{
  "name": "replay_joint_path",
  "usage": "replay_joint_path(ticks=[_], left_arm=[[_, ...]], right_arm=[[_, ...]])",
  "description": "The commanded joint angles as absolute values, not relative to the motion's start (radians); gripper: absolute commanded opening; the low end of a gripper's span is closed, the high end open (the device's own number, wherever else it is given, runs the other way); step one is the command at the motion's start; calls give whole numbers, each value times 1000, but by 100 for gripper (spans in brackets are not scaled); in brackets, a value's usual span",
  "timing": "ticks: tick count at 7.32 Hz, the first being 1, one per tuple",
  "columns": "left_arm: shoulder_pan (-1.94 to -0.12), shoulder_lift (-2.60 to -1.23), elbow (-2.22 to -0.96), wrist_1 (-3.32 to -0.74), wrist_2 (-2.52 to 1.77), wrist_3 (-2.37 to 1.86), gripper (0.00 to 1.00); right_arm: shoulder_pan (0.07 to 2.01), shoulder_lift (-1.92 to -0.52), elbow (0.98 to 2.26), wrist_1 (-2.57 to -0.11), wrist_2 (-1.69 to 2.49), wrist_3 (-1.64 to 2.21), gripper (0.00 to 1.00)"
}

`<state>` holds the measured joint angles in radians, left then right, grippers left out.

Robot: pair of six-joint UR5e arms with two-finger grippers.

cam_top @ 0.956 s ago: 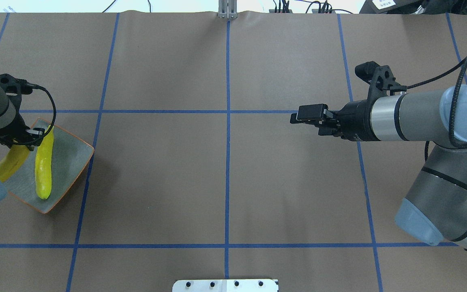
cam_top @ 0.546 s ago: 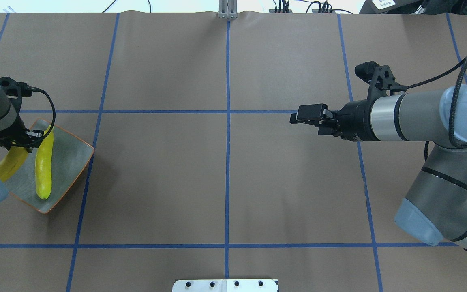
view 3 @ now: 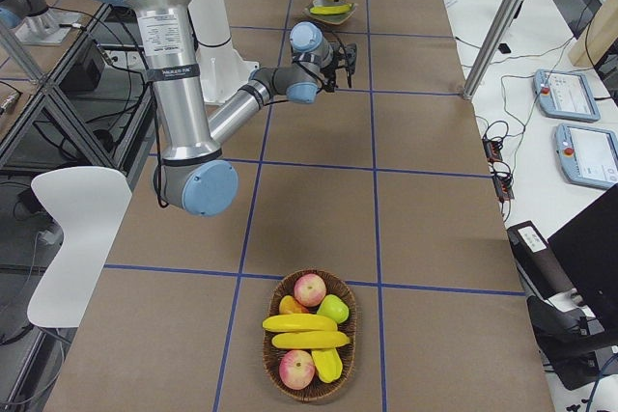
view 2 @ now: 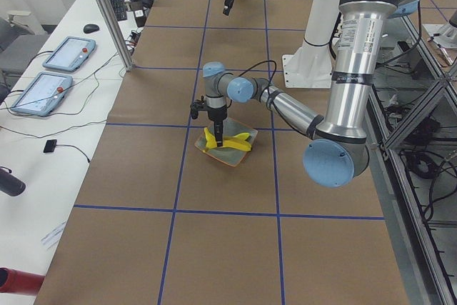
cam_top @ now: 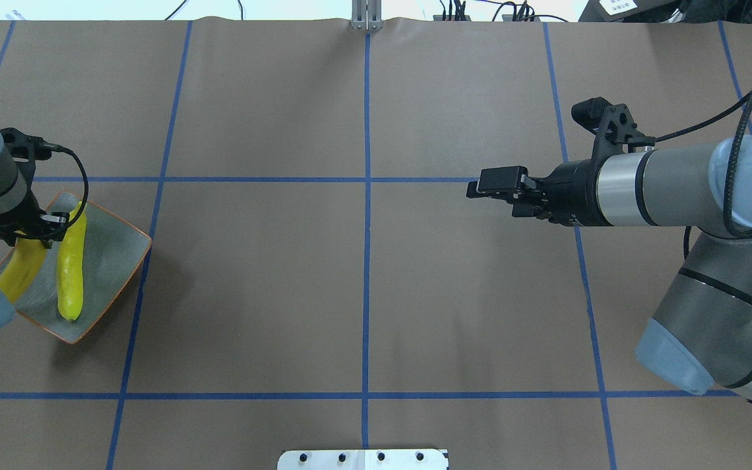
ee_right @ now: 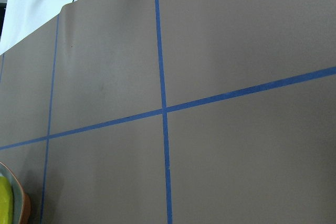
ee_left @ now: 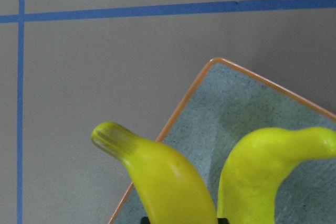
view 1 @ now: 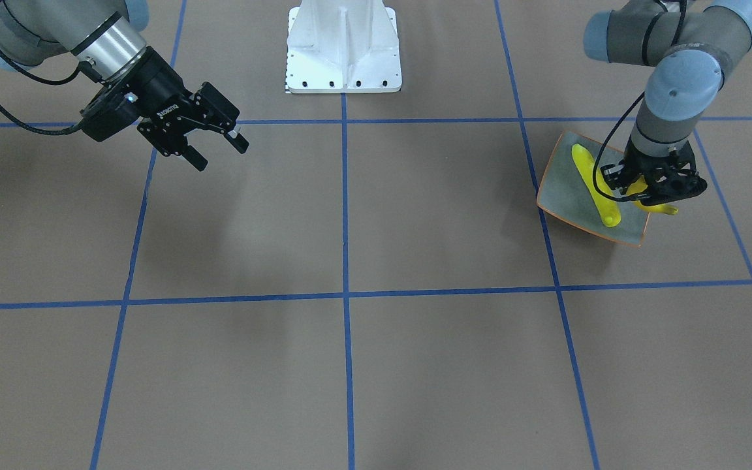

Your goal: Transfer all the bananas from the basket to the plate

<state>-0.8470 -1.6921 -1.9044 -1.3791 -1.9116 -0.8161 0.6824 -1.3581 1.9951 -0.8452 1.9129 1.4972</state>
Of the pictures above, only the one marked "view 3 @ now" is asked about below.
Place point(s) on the grey square plate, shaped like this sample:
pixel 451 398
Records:
pixel 334 20

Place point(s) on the brown wicker basket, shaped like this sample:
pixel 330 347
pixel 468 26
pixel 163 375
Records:
pixel 316 390

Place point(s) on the small black box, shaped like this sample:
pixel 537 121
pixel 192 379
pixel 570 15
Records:
pixel 504 48

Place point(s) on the orange circuit board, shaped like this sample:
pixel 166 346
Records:
pixel 503 189
pixel 492 150

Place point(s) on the pink apple far end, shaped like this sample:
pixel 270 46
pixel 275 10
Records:
pixel 310 290

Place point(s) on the pink apple end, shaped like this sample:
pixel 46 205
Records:
pixel 310 290
pixel 296 369

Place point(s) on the upper teach pendant tablet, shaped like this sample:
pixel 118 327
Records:
pixel 565 95

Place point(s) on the teach pendant tablet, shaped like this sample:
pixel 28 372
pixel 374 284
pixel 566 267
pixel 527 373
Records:
pixel 565 95
pixel 587 155

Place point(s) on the green pear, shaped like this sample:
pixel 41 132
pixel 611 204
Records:
pixel 335 308

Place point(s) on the orange mango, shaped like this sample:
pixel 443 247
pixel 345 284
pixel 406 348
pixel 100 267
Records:
pixel 288 305

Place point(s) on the lower teach pendant tablet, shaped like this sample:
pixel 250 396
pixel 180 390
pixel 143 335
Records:
pixel 587 155

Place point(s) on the white chair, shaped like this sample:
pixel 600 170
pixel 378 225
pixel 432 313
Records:
pixel 89 204

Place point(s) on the black box with label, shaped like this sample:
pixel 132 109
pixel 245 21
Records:
pixel 537 261

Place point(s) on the yellow starfruit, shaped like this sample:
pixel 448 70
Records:
pixel 328 364

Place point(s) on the pink apple near end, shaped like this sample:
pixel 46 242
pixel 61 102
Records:
pixel 296 369

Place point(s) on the black monitor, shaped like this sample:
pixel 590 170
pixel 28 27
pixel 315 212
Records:
pixel 586 249

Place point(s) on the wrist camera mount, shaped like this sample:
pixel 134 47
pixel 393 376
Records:
pixel 349 57

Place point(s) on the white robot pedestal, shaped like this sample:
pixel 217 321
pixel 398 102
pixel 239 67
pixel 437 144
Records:
pixel 222 69

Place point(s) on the aluminium frame post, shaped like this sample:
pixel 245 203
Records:
pixel 503 18

